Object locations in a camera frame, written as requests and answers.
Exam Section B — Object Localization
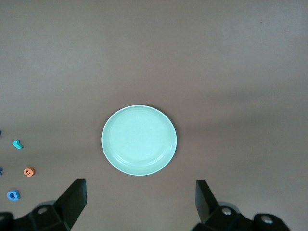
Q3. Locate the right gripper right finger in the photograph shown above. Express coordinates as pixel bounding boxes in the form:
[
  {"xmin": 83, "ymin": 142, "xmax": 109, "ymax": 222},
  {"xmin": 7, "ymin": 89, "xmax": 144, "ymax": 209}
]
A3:
[{"xmin": 194, "ymin": 179, "xmax": 254, "ymax": 231}]

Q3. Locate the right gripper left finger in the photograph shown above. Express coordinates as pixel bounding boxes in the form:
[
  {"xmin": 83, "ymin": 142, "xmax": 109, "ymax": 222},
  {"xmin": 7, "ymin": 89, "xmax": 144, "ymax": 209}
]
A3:
[{"xmin": 28, "ymin": 178, "xmax": 87, "ymax": 231}]

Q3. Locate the orange foam letter e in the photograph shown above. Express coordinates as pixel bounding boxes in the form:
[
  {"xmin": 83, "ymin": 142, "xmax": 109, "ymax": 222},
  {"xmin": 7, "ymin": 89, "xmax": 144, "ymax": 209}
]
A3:
[{"xmin": 23, "ymin": 167, "xmax": 36, "ymax": 178}]

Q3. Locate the blue foam letter D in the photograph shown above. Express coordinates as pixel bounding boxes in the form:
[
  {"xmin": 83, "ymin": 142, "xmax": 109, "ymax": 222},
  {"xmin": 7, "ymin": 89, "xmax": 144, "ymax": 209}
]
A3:
[{"xmin": 6, "ymin": 189, "xmax": 21, "ymax": 201}]

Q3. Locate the light green plate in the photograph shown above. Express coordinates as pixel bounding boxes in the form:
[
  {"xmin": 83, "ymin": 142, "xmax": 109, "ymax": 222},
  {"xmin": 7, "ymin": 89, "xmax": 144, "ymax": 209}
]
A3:
[{"xmin": 101, "ymin": 104, "xmax": 178, "ymax": 176}]

